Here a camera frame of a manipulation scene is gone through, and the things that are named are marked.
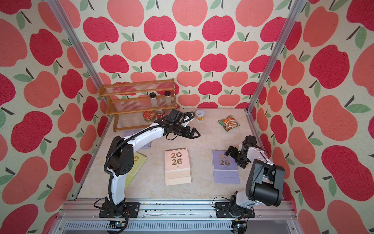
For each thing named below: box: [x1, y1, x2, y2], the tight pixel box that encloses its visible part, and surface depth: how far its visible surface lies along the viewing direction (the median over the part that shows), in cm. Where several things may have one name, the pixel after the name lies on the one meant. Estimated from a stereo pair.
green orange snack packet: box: [218, 114, 241, 132], surface depth 110 cm
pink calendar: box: [164, 147, 192, 187], surface depth 88 cm
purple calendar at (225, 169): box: [211, 149, 241, 184], surface depth 90 cm
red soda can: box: [156, 109, 166, 119], surface depth 106 cm
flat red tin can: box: [142, 110, 156, 123], surface depth 113 cm
